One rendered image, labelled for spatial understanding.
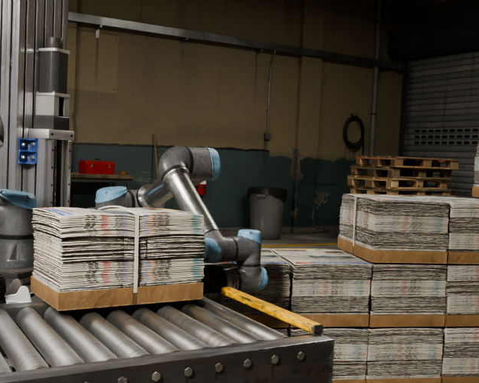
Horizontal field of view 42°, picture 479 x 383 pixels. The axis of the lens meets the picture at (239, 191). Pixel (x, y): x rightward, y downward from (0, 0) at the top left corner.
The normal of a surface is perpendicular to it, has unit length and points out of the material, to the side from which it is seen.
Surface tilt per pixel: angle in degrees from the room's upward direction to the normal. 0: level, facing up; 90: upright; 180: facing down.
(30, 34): 90
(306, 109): 90
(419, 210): 90
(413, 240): 90
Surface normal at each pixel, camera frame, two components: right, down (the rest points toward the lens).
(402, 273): 0.18, 0.06
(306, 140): 0.50, 0.07
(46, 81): -0.40, 0.03
